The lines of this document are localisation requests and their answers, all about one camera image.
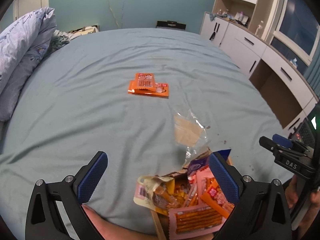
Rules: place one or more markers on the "person's bare leg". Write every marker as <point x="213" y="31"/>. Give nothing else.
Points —
<point x="113" y="231"/>

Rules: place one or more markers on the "green patterned cloth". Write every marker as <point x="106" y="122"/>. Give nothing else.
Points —
<point x="60" y="39"/>

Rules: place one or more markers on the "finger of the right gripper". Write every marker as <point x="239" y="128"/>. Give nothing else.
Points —
<point x="268" y="144"/>
<point x="282" y="141"/>

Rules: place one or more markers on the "lavender floral duvet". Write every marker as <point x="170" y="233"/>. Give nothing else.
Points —
<point x="24" y="44"/>

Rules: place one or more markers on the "yellow chicken snack packet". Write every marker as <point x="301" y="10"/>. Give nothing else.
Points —
<point x="156" y="193"/>

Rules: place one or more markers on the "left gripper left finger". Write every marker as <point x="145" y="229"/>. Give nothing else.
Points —
<point x="43" y="217"/>

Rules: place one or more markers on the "laptop computer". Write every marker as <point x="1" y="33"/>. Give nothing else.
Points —
<point x="307" y="129"/>

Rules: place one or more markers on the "blue white snack bag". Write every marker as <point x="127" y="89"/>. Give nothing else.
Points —
<point x="200" y="162"/>

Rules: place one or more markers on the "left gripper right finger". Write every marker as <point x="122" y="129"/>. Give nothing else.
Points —
<point x="260" y="209"/>

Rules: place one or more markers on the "white cabinet desk unit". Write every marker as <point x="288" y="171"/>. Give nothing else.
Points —
<point x="273" y="43"/>

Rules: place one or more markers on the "black chair back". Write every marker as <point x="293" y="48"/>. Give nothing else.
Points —
<point x="170" y="25"/>

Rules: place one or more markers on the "light blue bed sheet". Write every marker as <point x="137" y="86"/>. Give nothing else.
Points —
<point x="81" y="100"/>

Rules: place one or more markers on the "clear torn plastic wrapper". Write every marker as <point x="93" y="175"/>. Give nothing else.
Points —
<point x="190" y="135"/>

